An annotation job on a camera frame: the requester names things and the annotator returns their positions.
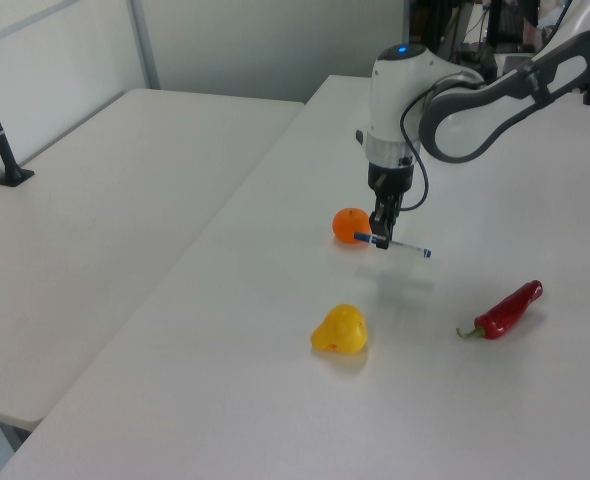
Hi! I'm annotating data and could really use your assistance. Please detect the yellow bell pepper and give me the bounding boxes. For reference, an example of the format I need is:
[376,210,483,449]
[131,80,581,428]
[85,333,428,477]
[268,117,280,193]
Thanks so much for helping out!
[308,302,369,355]

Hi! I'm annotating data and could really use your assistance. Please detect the blue and white marker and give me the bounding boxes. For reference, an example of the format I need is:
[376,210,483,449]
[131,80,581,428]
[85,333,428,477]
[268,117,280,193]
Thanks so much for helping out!
[353,231,434,260]

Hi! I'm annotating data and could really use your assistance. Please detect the orange mandarin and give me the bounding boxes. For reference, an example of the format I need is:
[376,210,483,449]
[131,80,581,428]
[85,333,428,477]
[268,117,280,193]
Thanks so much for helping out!
[332,206,372,247]

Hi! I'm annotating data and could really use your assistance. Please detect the red chili pepper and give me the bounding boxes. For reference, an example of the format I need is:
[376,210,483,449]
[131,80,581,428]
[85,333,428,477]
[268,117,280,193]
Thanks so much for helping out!
[455,279,545,343]

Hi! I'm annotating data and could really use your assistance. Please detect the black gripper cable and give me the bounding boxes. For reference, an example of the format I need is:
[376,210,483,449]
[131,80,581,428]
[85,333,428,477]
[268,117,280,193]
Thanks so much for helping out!
[398,74,476,212]

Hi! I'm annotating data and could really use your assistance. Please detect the white side table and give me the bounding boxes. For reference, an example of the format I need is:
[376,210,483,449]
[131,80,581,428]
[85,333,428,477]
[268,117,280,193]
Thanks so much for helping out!
[0,88,306,431]

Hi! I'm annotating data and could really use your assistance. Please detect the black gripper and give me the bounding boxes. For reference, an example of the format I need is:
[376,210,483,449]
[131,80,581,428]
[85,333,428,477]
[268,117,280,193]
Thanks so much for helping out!
[366,160,416,251]

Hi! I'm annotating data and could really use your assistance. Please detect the white partition panel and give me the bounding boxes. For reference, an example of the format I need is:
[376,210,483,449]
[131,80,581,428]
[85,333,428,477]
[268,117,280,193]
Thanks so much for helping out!
[0,0,149,199]

